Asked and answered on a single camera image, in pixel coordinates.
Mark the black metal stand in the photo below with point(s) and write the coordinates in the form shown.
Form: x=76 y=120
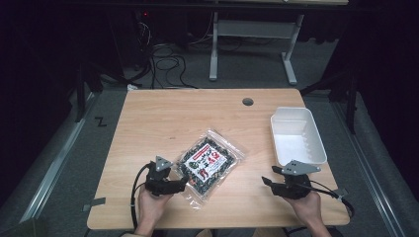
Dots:
x=349 y=95
x=82 y=92

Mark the person's right hand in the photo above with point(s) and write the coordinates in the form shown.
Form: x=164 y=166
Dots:
x=308 y=207

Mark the white metal desk frame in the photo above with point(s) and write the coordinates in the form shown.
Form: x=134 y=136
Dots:
x=253 y=29

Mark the person's left hand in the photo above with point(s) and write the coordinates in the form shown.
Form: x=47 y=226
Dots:
x=150 y=207

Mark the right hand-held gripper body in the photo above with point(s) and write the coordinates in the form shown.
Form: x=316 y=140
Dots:
x=294 y=189

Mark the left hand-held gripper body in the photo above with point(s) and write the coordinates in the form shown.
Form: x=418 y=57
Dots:
x=160 y=186

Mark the clear packet of dark beans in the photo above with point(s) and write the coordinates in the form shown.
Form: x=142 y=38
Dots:
x=208 y=164

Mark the white plastic bin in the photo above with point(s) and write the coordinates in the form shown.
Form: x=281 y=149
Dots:
x=296 y=138

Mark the grey tape strip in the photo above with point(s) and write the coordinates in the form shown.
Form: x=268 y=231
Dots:
x=94 y=203
x=341 y=192

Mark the aluminium floor rail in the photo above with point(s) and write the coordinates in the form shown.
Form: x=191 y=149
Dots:
x=365 y=164
x=56 y=164

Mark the white power plug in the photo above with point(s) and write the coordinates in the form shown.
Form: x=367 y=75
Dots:
x=132 y=87

